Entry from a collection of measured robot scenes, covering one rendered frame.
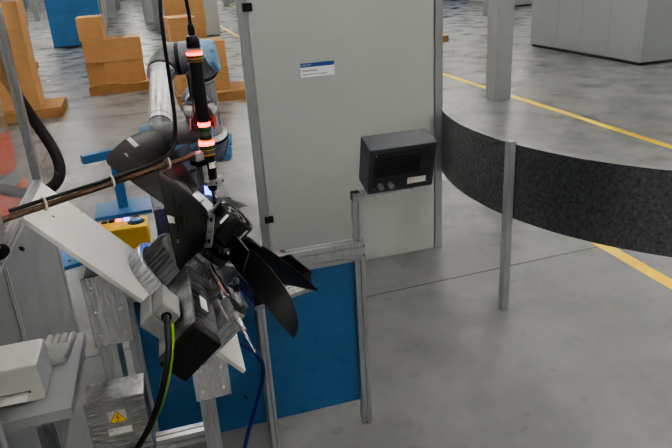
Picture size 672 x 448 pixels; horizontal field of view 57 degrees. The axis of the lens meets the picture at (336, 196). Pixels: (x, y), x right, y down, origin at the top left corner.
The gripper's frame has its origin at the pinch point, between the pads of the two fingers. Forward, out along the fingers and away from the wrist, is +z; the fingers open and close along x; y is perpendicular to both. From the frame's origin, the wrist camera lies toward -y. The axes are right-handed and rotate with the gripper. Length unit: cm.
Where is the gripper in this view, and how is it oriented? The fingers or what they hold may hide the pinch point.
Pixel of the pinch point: (201, 112)
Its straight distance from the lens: 169.6
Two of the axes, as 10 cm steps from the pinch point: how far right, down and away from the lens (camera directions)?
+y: 0.6, 9.3, 3.5
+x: -9.6, 1.5, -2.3
